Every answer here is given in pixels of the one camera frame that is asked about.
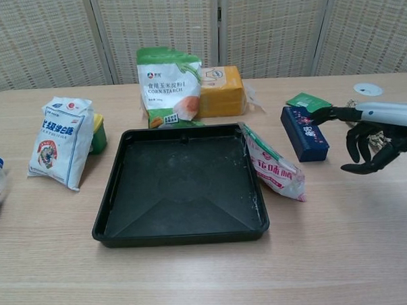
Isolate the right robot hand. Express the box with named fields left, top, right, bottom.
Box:
left=308, top=99, right=407, bottom=178

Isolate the pink white seasoning bag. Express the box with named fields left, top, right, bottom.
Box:
left=239, top=119, right=308, bottom=206

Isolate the black square plastic tray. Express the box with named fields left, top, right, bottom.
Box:
left=86, top=121, right=271, bottom=249

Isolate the green sachet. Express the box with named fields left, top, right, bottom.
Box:
left=284, top=91, right=333, bottom=113

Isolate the dark blue rectangular box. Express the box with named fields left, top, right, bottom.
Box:
left=279, top=103, right=330, bottom=163

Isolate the yellow tissue pack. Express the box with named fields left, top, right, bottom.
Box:
left=196, top=64, right=267, bottom=119

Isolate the green white corn starch bag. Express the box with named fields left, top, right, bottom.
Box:
left=136, top=45, right=206, bottom=130

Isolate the woven bamboo folding screen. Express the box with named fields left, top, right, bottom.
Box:
left=0, top=0, right=407, bottom=99

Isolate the green container with yellow lid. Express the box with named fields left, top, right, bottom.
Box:
left=86, top=112, right=108, bottom=155

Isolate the white sugar bag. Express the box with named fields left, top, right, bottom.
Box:
left=24, top=94, right=98, bottom=194

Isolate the braided rope bundle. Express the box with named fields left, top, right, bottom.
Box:
left=342, top=96, right=396, bottom=153

